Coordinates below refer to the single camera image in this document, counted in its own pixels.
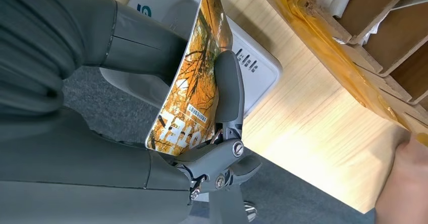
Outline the cardboard organizer box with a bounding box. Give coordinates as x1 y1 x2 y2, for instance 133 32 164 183
257 0 428 146

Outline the white card reader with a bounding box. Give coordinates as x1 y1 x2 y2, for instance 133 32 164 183
99 0 283 118

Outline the yellow tape strip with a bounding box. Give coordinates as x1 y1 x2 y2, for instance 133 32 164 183
267 0 428 148

